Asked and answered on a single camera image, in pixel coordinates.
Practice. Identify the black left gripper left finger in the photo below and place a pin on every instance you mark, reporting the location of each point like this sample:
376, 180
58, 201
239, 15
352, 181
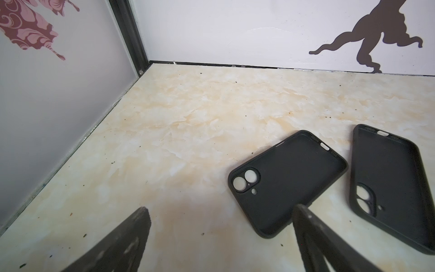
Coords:
121, 250

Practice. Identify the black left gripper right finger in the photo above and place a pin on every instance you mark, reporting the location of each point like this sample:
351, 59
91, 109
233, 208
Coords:
320, 246

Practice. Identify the black phone case left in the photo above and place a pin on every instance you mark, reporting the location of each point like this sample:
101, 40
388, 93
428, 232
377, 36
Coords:
295, 171

